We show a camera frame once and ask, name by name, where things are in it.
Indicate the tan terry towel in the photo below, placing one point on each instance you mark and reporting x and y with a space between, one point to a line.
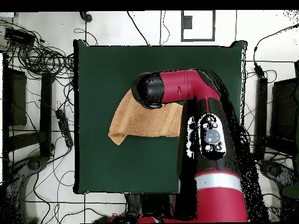
144 121

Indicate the grey tripod base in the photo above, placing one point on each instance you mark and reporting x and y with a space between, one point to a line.
274 170
35 163

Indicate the grey rectangular floor frame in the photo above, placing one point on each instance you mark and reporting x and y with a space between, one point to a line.
187 22

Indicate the dark green table cloth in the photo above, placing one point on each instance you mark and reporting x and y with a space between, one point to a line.
105 163

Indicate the dark green round object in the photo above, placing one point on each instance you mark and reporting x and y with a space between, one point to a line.
292 191

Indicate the black electronics box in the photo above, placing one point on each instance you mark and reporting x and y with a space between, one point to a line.
18 36

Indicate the black plug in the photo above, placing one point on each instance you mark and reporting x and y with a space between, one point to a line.
86 16

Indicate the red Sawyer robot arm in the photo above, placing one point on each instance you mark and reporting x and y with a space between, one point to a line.
182 86

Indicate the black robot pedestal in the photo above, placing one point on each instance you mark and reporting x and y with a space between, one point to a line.
134 203

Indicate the black power strip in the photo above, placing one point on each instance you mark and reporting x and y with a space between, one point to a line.
63 126

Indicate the dark flat panel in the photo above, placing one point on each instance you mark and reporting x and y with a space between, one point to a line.
18 98
283 107

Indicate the black metal stand frame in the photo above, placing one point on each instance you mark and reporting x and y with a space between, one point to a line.
261 116
46 112

